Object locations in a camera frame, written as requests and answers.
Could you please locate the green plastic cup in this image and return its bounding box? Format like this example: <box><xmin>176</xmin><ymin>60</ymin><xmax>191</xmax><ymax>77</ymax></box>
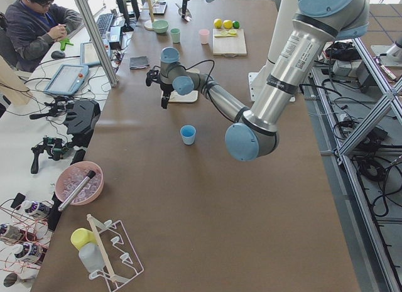
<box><xmin>170</xmin><ymin>28</ymin><xmax>181</xmax><ymax>44</ymax></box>

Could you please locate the blue plastic cup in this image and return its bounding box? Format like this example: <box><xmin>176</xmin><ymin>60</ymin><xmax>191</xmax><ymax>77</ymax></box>
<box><xmin>180</xmin><ymin>124</ymin><xmax>197</xmax><ymax>145</ymax></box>

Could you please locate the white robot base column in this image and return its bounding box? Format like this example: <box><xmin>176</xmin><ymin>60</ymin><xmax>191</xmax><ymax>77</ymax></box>
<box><xmin>248</xmin><ymin>0</ymin><xmax>298</xmax><ymax>102</ymax></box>

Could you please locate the cream serving tray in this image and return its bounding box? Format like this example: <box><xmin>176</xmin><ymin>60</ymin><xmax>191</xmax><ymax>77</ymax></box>
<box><xmin>168</xmin><ymin>76</ymin><xmax>198</xmax><ymax>103</ymax></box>

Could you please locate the green plastic bowl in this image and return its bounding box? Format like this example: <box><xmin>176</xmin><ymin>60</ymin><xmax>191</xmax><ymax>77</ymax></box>
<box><xmin>152</xmin><ymin>19</ymin><xmax>169</xmax><ymax>34</ymax></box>

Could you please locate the pink plastic cup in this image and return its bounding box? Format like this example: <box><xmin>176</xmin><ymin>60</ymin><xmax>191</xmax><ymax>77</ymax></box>
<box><xmin>198</xmin><ymin>29</ymin><xmax>210</xmax><ymax>45</ymax></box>

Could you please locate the yellow lemon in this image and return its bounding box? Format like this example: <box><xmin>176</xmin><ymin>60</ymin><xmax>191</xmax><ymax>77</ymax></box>
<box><xmin>222</xmin><ymin>19</ymin><xmax>233</xmax><ymax>30</ymax></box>
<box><xmin>213</xmin><ymin>18</ymin><xmax>222</xmax><ymax>29</ymax></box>

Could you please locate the wooden cup tree stand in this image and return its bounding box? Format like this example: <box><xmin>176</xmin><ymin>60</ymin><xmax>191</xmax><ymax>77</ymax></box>
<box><xmin>142</xmin><ymin>0</ymin><xmax>155</xmax><ymax>31</ymax></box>

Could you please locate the grey folded cloth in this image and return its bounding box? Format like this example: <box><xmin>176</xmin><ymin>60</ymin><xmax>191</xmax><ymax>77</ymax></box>
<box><xmin>129</xmin><ymin>56</ymin><xmax>149</xmax><ymax>70</ymax></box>

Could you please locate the green lime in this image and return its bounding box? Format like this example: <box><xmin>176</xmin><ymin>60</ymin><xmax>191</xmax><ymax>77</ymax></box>
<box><xmin>232</xmin><ymin>21</ymin><xmax>240</xmax><ymax>29</ymax></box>

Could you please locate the yellow plastic knife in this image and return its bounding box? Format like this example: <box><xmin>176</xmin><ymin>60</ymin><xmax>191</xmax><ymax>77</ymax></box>
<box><xmin>214</xmin><ymin>34</ymin><xmax>238</xmax><ymax>38</ymax></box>

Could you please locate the black monitor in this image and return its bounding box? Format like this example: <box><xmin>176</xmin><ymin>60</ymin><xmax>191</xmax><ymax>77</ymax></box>
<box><xmin>116</xmin><ymin>0</ymin><xmax>140</xmax><ymax>33</ymax></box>

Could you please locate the wooden cutting board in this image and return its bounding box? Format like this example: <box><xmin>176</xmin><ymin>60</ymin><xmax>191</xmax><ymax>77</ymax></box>
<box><xmin>213</xmin><ymin>28</ymin><xmax>247</xmax><ymax>57</ymax></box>

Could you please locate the black keyboard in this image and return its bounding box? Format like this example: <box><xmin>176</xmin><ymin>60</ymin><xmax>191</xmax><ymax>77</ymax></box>
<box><xmin>96</xmin><ymin>13</ymin><xmax>114</xmax><ymax>39</ymax></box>

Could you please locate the teach pendant tablet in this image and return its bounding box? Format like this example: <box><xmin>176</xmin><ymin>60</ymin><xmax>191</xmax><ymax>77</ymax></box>
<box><xmin>43</xmin><ymin>65</ymin><xmax>89</xmax><ymax>96</ymax></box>
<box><xmin>80</xmin><ymin>41</ymin><xmax>101</xmax><ymax>67</ymax></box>

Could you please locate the metal muddler rod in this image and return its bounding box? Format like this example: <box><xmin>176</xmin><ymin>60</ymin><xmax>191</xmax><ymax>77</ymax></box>
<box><xmin>57</xmin><ymin>170</ymin><xmax>96</xmax><ymax>212</ymax></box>

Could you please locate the pink bowl with ice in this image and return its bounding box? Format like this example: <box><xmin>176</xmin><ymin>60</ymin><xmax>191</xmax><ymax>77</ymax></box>
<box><xmin>55</xmin><ymin>161</ymin><xmax>105</xmax><ymax>206</ymax></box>

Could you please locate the seated person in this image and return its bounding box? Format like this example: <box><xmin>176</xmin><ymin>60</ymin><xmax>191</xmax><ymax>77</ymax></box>
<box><xmin>5</xmin><ymin>0</ymin><xmax>82</xmax><ymax>72</ymax></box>

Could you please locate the yellow cup on rack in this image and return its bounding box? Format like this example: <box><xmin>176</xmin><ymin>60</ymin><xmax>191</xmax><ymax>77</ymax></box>
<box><xmin>70</xmin><ymin>228</ymin><xmax>96</xmax><ymax>251</ymax></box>

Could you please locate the clear cup on rack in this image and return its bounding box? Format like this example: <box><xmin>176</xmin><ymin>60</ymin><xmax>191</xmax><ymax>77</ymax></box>
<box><xmin>79</xmin><ymin>242</ymin><xmax>106</xmax><ymax>273</ymax></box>

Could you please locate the white wire cup rack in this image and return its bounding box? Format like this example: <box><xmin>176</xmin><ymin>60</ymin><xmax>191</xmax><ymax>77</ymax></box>
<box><xmin>87</xmin><ymin>214</ymin><xmax>144</xmax><ymax>291</ymax></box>

